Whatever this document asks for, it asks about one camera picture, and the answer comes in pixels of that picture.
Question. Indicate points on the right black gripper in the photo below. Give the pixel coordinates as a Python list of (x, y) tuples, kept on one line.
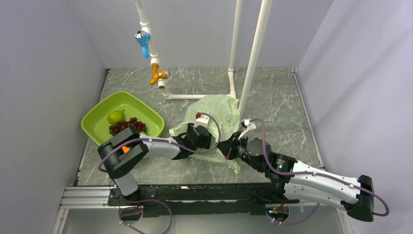
[(228, 147)]

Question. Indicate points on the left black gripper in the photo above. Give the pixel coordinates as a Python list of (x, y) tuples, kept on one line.
[(206, 143)]

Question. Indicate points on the green avocado print plastic bag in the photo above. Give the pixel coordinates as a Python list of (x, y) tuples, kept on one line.
[(223, 109)]

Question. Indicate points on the dark red grape bunch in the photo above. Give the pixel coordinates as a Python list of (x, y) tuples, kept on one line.
[(133, 122)]

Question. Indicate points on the orange fake fruit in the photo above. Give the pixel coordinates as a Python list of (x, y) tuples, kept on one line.
[(126, 149)]

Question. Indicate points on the green fake fruit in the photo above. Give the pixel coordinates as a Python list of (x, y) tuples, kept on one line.
[(115, 117)]

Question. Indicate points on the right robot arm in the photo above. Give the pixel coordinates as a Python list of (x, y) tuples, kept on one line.
[(292, 179)]

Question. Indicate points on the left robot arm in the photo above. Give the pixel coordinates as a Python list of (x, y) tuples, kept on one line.
[(120, 154)]

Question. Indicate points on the orange tap valve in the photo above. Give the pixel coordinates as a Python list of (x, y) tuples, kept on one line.
[(158, 74)]

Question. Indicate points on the lime green plastic tray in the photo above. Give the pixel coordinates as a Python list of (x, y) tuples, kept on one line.
[(95, 123)]

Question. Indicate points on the blue tap valve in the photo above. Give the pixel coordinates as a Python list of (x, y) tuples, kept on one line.
[(143, 39)]

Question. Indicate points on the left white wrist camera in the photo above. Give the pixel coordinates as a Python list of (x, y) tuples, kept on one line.
[(201, 120)]

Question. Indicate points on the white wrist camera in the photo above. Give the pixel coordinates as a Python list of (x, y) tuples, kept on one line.
[(249, 127), (201, 120)]

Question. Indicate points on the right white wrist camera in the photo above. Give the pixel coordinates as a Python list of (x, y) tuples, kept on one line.
[(249, 127)]

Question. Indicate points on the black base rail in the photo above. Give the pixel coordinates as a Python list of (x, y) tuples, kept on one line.
[(202, 199)]

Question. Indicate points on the white PVC pipe frame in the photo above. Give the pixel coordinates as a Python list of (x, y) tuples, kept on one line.
[(253, 59)]

